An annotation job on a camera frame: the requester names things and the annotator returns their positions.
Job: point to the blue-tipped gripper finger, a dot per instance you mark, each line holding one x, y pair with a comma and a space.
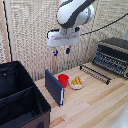
55, 52
68, 50

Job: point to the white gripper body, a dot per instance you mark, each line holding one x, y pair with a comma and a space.
61, 38

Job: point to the dark blue hardcover book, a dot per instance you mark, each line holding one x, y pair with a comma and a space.
53, 87

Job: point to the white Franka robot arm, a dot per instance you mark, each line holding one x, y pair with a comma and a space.
71, 13

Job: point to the red plastic cup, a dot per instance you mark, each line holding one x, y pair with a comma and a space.
63, 80

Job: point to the yellow food pieces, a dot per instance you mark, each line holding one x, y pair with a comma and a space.
77, 81

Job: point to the white bowl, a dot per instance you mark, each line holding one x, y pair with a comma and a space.
76, 86

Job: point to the black toaster oven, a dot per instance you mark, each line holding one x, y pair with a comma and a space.
113, 55

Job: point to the black fabric storage box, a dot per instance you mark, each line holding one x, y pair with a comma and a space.
20, 100

